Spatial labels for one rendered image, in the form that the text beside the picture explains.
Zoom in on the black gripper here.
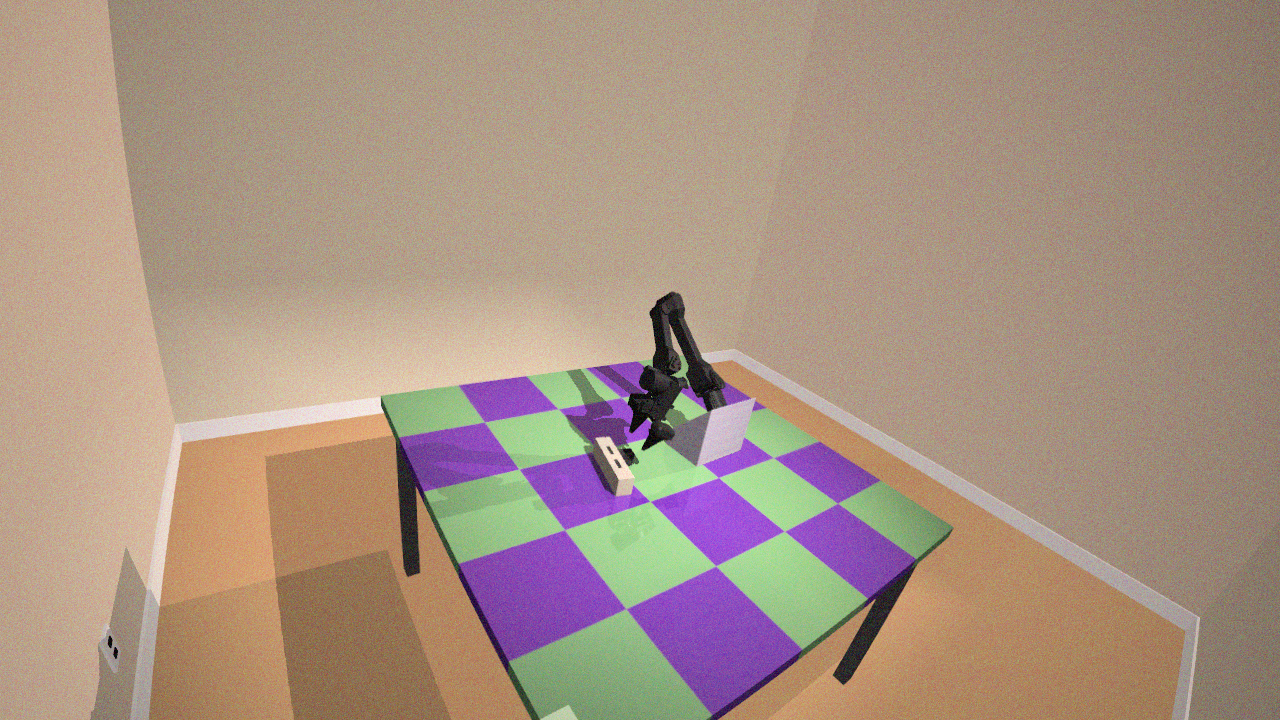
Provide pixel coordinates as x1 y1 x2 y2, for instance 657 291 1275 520
628 392 675 451

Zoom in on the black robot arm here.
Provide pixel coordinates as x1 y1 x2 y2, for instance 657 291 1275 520
628 291 727 414

